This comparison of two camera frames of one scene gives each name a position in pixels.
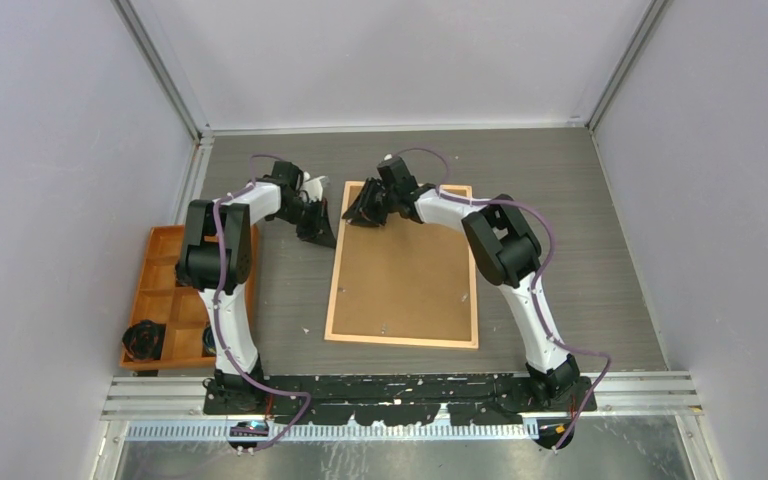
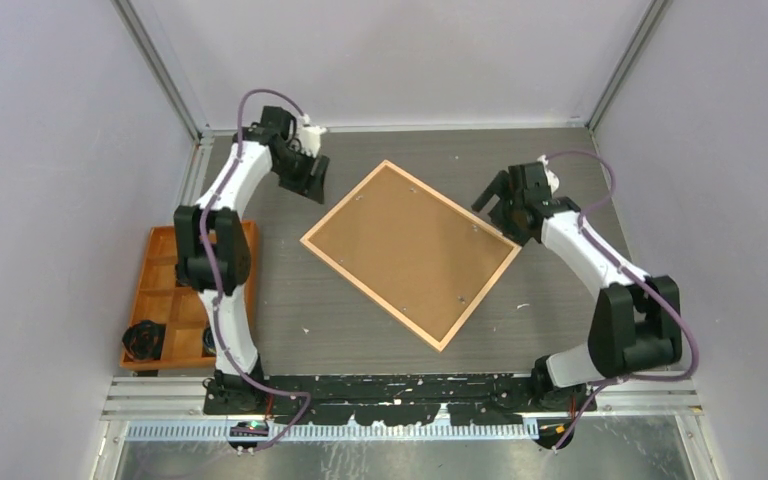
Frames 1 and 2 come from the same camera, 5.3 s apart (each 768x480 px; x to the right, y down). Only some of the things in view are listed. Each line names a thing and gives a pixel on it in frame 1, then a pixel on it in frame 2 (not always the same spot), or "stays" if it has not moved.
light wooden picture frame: x=474 y=344 to x=404 y=318
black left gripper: x=320 y=232 to x=309 y=186
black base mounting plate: x=399 y=399 stays
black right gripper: x=361 y=212 to x=503 y=187
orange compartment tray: x=182 y=310 stays
